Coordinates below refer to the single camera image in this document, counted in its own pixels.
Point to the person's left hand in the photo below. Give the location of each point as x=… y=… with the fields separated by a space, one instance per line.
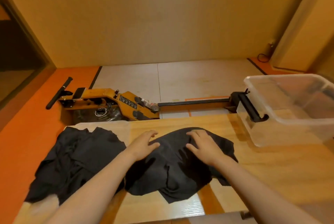
x=139 y=148

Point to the person's right hand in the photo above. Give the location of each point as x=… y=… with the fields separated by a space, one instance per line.
x=206 y=149

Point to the person's right thumb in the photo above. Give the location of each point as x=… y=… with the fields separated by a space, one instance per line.
x=191 y=148

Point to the person's left thumb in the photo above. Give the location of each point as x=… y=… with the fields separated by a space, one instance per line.
x=154 y=146

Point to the black garment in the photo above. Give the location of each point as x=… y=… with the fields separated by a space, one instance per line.
x=172 y=176

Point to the person's left forearm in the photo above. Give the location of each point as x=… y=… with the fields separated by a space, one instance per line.
x=96 y=190

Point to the person's right forearm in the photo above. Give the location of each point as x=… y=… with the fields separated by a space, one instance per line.
x=255 y=195

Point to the clear plastic bottle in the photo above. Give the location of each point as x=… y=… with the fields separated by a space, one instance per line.
x=150 y=105

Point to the wooden rowing machine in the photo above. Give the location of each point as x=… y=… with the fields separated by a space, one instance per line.
x=109 y=97

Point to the pile of black garments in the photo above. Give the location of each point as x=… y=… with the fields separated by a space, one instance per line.
x=73 y=158

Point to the clear plastic storage bin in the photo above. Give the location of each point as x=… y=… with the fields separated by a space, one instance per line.
x=292 y=106

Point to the wooden door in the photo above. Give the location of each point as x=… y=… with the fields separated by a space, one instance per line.
x=308 y=22

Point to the dark door frame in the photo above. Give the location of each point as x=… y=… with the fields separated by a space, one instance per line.
x=23 y=35

